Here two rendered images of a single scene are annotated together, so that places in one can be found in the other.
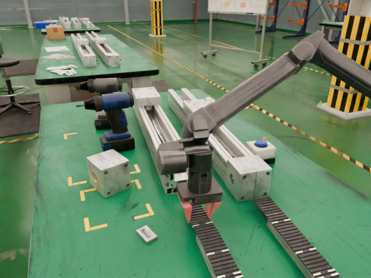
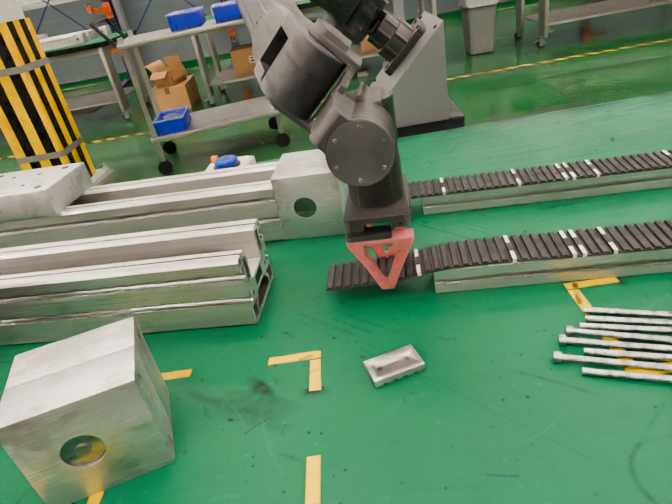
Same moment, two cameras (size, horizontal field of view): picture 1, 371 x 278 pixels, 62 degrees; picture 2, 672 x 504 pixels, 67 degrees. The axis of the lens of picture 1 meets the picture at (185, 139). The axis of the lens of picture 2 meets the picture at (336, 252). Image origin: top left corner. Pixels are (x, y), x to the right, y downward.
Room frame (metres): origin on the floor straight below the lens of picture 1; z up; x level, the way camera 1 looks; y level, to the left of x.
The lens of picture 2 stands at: (0.46, 0.43, 1.12)
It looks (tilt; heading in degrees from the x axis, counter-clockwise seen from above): 30 degrees down; 296
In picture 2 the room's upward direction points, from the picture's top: 11 degrees counter-clockwise
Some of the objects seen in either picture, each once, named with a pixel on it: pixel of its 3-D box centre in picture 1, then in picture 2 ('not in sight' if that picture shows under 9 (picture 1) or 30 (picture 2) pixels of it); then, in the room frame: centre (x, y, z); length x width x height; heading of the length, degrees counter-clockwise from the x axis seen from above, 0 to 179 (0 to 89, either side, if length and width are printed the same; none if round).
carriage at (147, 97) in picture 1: (146, 99); not in sight; (1.40, 0.19, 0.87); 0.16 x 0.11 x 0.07; 16
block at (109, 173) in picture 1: (112, 171); (95, 398); (0.82, 0.22, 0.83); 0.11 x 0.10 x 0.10; 130
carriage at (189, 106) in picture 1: (200, 113); (28, 201); (1.21, -0.06, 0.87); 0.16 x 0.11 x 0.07; 16
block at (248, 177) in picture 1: (251, 177); (314, 189); (0.78, -0.20, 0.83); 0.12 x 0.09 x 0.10; 106
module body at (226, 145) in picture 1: (200, 123); (42, 228); (1.21, -0.06, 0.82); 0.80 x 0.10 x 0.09; 16
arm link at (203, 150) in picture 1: (198, 159); (365, 123); (0.63, -0.03, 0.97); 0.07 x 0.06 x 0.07; 105
